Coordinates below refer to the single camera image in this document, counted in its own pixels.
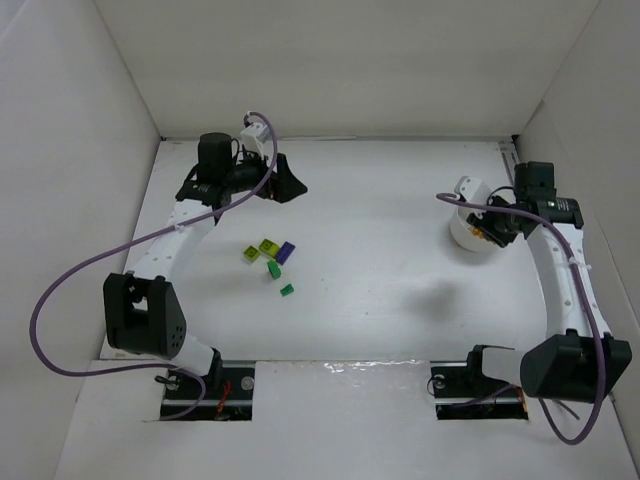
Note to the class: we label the lime green square lego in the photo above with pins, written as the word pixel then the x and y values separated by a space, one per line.
pixel 251 254

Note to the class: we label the yellow striped curved lego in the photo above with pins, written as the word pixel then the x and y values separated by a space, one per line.
pixel 478 233

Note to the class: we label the lime green lego with swirl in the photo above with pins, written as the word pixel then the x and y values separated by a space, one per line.
pixel 269 248

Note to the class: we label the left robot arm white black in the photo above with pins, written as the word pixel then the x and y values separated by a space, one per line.
pixel 142 310

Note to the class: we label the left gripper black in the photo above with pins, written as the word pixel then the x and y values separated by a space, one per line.
pixel 275 179

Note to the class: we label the white round divided container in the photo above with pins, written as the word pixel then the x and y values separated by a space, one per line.
pixel 460 231

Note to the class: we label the purple lego plate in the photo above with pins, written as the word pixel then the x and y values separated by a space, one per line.
pixel 284 252

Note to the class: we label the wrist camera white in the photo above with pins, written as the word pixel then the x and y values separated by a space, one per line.
pixel 256 138
pixel 470 190

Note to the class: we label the dark green curved lego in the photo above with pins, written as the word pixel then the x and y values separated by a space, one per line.
pixel 274 269

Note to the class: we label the small dark green lego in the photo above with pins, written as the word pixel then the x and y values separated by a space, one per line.
pixel 287 290

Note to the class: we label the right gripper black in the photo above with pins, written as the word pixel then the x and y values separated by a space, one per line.
pixel 486 226

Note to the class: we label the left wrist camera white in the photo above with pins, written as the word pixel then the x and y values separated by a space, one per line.
pixel 256 138

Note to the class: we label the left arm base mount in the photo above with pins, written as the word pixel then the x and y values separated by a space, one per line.
pixel 230 401

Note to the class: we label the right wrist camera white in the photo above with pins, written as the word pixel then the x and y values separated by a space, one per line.
pixel 470 190

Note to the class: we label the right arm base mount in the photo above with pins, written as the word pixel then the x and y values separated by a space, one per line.
pixel 460 393

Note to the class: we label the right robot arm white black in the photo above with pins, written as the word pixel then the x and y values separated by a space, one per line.
pixel 579 349

